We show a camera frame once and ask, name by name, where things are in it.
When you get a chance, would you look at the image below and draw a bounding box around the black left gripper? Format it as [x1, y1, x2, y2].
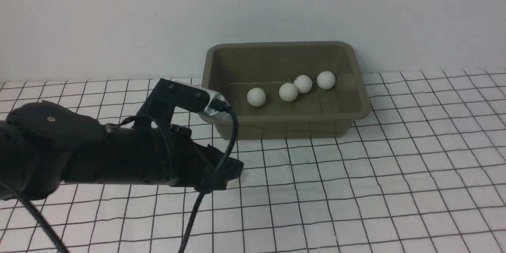
[159, 125, 244, 192]

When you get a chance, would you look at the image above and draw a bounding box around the plain white ping-pong ball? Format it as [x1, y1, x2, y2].
[278, 83, 299, 103]

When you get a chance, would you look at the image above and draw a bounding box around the white ping-pong ball logo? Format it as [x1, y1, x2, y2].
[293, 75, 313, 94]

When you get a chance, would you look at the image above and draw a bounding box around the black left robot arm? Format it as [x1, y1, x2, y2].
[0, 100, 224, 200]

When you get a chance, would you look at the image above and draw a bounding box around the olive green plastic bin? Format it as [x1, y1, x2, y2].
[201, 41, 372, 140]

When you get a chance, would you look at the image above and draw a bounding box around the black left camera cable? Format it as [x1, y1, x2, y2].
[0, 103, 239, 253]

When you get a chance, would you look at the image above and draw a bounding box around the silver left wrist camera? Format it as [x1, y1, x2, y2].
[134, 79, 238, 128]

